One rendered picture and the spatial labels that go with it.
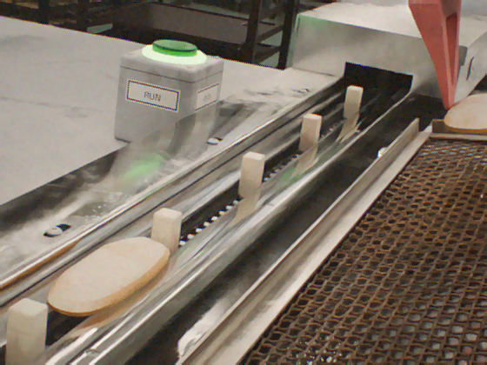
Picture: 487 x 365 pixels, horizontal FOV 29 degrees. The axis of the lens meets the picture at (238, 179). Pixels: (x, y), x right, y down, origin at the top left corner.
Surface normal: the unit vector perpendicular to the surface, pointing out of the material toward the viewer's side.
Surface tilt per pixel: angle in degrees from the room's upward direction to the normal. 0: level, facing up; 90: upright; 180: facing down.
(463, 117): 22
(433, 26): 111
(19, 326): 90
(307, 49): 90
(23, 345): 90
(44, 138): 0
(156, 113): 90
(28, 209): 0
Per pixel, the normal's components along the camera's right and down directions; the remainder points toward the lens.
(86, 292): 0.15, -0.88
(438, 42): -0.37, 0.59
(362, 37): -0.37, 0.26
